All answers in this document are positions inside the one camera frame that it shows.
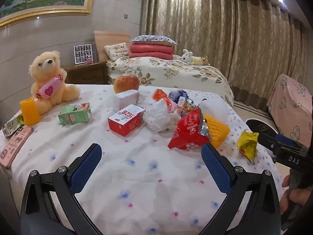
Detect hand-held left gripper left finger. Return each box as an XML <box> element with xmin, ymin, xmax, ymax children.
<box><xmin>20</xmin><ymin>143</ymin><xmax>108</xmax><ymax>235</ymax></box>

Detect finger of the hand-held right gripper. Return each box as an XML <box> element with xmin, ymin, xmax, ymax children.
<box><xmin>274</xmin><ymin>133</ymin><xmax>309</xmax><ymax>151</ymax></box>
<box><xmin>245</xmin><ymin>118</ymin><xmax>278</xmax><ymax>151</ymax></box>

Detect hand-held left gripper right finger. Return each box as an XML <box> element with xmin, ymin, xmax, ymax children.
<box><xmin>198</xmin><ymin>142</ymin><xmax>281</xmax><ymax>235</ymax></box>

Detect yellow snack bag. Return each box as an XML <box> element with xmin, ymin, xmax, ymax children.
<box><xmin>237</xmin><ymin>129</ymin><xmax>260</xmax><ymax>162</ymax></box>

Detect orange foam fruit net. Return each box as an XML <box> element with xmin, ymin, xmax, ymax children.
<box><xmin>20</xmin><ymin>97</ymin><xmax>41</xmax><ymax>126</ymax></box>
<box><xmin>202</xmin><ymin>114</ymin><xmax>231</xmax><ymax>148</ymax></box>

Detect red snack bag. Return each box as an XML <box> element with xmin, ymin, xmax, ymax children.
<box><xmin>167</xmin><ymin>107</ymin><xmax>211</xmax><ymax>150</ymax></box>

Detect white foam fruit net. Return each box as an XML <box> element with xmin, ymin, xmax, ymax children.
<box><xmin>199</xmin><ymin>96</ymin><xmax>233</xmax><ymax>124</ymax></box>

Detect red and white box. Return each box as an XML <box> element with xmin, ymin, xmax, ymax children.
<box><xmin>108</xmin><ymin>104</ymin><xmax>146</xmax><ymax>137</ymax></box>

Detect colourful cartoon snack bag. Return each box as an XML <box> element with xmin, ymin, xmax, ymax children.
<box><xmin>177</xmin><ymin>97</ymin><xmax>200</xmax><ymax>115</ymax></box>

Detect white foam block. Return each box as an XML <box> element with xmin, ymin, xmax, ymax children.
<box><xmin>113</xmin><ymin>90</ymin><xmax>140</xmax><ymax>112</ymax></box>

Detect blue snack wrapper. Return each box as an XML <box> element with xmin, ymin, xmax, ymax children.
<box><xmin>168</xmin><ymin>89</ymin><xmax>189</xmax><ymax>103</ymax></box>

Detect orange snack wrapper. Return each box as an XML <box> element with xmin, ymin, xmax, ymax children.
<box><xmin>152</xmin><ymin>89</ymin><xmax>177</xmax><ymax>110</ymax></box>

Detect person's right hand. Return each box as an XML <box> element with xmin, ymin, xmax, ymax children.
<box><xmin>279</xmin><ymin>176</ymin><xmax>313</xmax><ymax>216</ymax></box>

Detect green carton box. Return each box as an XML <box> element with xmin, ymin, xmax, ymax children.
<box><xmin>58</xmin><ymin>102</ymin><xmax>93</xmax><ymax>126</ymax></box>

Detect white flowered bed sheet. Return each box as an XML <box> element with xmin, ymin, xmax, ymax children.
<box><xmin>0</xmin><ymin>83</ymin><xmax>286</xmax><ymax>235</ymax></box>

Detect green and silver packet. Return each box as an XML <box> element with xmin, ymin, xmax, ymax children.
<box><xmin>2</xmin><ymin>114</ymin><xmax>25</xmax><ymax>137</ymax></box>

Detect yellow plush toy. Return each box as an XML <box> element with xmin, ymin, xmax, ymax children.
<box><xmin>192</xmin><ymin>56</ymin><xmax>211</xmax><ymax>66</ymax></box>

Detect red apple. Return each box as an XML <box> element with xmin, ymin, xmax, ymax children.
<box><xmin>113</xmin><ymin>75</ymin><xmax>140</xmax><ymax>94</ymax></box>

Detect wooden nightstand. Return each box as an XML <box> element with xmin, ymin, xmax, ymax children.
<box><xmin>62</xmin><ymin>61</ymin><xmax>109</xmax><ymax>85</ymax></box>

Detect beige teddy bear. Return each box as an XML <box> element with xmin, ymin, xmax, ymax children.
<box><xmin>29</xmin><ymin>51</ymin><xmax>81</xmax><ymax>115</ymax></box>

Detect white bunny plush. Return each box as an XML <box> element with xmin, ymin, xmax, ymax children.
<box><xmin>181</xmin><ymin>49</ymin><xmax>196</xmax><ymax>64</ymax></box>

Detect bed with floral cover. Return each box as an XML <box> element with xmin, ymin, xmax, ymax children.
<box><xmin>106</xmin><ymin>55</ymin><xmax>235</xmax><ymax>107</ymax></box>

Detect beige patterned curtain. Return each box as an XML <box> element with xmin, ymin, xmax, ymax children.
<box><xmin>140</xmin><ymin>0</ymin><xmax>310</xmax><ymax>110</ymax></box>

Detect floral pillow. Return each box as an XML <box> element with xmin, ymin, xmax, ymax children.
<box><xmin>104</xmin><ymin>42</ymin><xmax>130</xmax><ymax>61</ymax></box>

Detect wooden headboard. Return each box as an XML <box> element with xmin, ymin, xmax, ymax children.
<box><xmin>94</xmin><ymin>31</ymin><xmax>131</xmax><ymax>61</ymax></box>

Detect folded red blanket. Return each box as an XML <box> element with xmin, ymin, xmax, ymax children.
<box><xmin>128</xmin><ymin>42</ymin><xmax>174</xmax><ymax>60</ymax></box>

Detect blue dotted pillow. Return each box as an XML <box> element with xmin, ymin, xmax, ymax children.
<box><xmin>130</xmin><ymin>35</ymin><xmax>178</xmax><ymax>47</ymax></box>

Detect black and white photo frame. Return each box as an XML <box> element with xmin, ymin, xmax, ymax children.
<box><xmin>74</xmin><ymin>44</ymin><xmax>93</xmax><ymax>65</ymax></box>

